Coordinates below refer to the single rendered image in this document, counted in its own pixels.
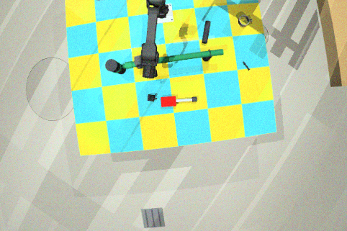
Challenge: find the green band with cup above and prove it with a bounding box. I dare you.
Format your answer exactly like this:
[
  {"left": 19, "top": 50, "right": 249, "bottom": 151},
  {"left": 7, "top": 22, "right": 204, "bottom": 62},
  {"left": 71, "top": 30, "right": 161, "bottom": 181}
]
[{"left": 116, "top": 61, "right": 133, "bottom": 73}]

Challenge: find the green cylinder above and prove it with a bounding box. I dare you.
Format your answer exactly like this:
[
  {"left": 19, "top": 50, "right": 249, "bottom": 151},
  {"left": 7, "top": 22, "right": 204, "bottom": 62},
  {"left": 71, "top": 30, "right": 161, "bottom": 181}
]
[{"left": 157, "top": 49, "right": 224, "bottom": 64}]

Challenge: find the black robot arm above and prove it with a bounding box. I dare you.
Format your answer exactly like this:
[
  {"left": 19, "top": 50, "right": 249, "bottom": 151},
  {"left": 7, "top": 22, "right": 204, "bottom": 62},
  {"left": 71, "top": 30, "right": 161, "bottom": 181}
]
[{"left": 134, "top": 0, "right": 169, "bottom": 78}]

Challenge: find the black post with cap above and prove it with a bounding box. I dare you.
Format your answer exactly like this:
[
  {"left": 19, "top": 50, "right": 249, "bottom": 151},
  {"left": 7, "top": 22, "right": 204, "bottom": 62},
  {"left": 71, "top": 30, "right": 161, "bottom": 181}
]
[{"left": 105, "top": 59, "right": 126, "bottom": 74}]

